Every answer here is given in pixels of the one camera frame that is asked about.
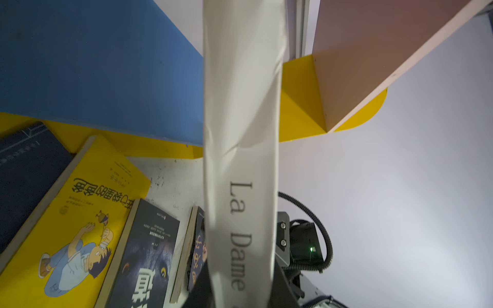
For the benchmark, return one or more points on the navy bagua book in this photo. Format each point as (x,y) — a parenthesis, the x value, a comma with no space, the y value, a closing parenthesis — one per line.
(32,159)

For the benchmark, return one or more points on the purple illustrated book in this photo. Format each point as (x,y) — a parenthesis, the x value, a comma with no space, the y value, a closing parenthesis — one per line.
(193,255)

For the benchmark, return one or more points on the black wolf book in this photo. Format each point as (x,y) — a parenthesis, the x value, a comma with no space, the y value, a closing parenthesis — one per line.
(138,275)

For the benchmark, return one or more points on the yellow pink blue bookshelf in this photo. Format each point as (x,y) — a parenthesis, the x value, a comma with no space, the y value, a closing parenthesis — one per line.
(123,66)

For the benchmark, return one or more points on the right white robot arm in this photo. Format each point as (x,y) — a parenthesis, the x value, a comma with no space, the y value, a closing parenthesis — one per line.
(304,246)

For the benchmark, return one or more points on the white book brown bars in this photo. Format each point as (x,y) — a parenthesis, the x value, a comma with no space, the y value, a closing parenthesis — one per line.
(242,154)

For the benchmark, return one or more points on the yellow cartoon book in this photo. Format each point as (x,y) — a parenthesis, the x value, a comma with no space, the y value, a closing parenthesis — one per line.
(65,256)

